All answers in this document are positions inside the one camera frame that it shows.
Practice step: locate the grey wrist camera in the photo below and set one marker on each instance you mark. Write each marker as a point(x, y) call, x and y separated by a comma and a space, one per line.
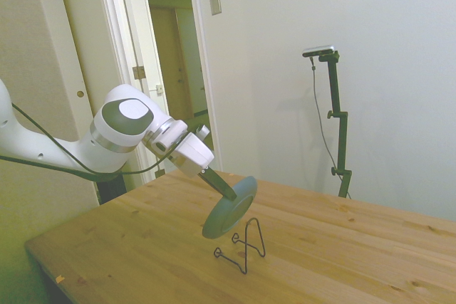
point(203, 132)

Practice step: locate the brown hallway door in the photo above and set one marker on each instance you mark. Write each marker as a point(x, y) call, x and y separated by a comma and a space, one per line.
point(167, 62)

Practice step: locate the grey stereo camera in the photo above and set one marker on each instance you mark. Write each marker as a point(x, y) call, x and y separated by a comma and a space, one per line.
point(318, 50)

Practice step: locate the dark teal round plate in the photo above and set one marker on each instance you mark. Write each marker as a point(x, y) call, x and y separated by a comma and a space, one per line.
point(231, 215)

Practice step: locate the small orange scrap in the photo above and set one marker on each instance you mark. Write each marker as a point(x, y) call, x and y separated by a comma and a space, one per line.
point(59, 278)

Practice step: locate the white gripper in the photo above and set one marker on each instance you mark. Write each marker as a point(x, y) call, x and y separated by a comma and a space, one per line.
point(196, 154)

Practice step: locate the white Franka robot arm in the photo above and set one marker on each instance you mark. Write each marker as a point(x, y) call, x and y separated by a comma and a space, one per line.
point(53, 147)

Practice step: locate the beige closet door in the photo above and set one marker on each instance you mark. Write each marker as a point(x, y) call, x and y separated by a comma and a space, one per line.
point(35, 33)

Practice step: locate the white door frame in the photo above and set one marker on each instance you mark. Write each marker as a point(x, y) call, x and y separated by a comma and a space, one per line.
point(124, 33)

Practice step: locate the beige wall switch plate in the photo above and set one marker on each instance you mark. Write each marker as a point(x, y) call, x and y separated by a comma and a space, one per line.
point(214, 2)

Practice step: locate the metal door latch plate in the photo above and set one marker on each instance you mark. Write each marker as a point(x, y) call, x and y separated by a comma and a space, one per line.
point(159, 88)

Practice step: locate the brass door hinge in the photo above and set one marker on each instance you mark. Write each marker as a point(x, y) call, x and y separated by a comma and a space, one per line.
point(138, 72)

